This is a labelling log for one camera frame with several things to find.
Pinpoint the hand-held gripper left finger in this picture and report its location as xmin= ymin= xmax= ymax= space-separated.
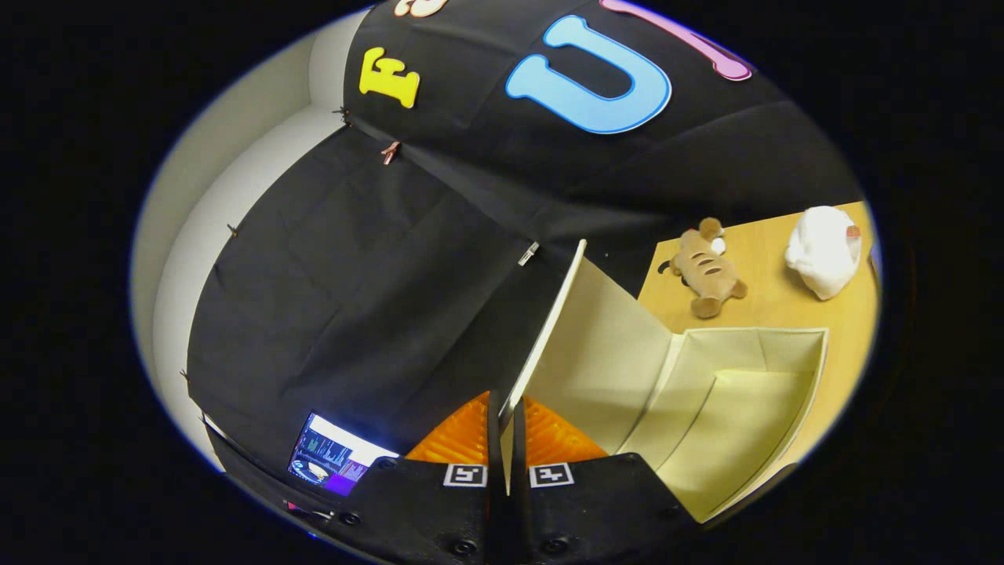
xmin=318 ymin=391 xmax=503 ymax=565

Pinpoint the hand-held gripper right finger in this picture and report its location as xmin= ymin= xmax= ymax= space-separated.
xmin=511 ymin=396 xmax=703 ymax=565

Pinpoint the grey fabric storage box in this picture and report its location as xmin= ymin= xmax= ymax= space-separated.
xmin=498 ymin=239 xmax=830 ymax=524

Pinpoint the computer screen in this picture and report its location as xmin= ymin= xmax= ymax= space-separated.
xmin=287 ymin=413 xmax=399 ymax=498

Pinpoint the brown striped plush toy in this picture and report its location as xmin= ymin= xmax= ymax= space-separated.
xmin=657 ymin=217 xmax=748 ymax=319

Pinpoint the white plush toy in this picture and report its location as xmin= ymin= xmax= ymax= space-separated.
xmin=785 ymin=206 xmax=863 ymax=301

